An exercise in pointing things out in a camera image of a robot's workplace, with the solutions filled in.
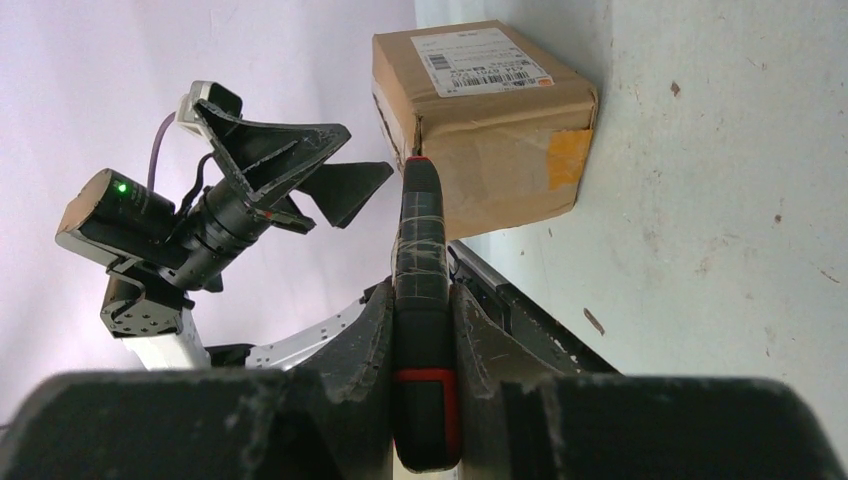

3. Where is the small brown debris piece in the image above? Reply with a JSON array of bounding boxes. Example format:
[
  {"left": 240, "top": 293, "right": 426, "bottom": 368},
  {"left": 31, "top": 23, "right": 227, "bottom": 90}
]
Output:
[{"left": 583, "top": 308, "right": 606, "bottom": 336}]

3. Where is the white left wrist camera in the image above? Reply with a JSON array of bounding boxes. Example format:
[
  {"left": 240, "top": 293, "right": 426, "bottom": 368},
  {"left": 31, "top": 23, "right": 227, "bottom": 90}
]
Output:
[{"left": 174, "top": 80, "right": 243, "bottom": 138}]

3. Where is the brown cardboard express box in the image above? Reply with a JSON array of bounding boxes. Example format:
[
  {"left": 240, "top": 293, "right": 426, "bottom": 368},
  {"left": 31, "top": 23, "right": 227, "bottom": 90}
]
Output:
[{"left": 372, "top": 20, "right": 599, "bottom": 240}]

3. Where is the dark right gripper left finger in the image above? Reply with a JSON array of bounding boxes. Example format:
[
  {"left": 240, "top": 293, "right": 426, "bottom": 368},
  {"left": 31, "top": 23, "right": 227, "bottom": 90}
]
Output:
[{"left": 1, "top": 283, "right": 393, "bottom": 479}]

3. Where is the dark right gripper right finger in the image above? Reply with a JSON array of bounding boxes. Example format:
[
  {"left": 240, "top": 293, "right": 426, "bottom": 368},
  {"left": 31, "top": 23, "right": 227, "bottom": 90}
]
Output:
[{"left": 451, "top": 285, "right": 847, "bottom": 479}]

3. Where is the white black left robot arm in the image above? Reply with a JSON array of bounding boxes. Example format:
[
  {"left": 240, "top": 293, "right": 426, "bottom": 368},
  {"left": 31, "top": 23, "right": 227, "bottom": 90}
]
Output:
[{"left": 55, "top": 100, "right": 393, "bottom": 369}]

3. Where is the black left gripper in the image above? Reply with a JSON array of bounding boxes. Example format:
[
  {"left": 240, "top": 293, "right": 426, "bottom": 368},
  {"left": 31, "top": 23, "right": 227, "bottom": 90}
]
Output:
[{"left": 159, "top": 106, "right": 394, "bottom": 292}]

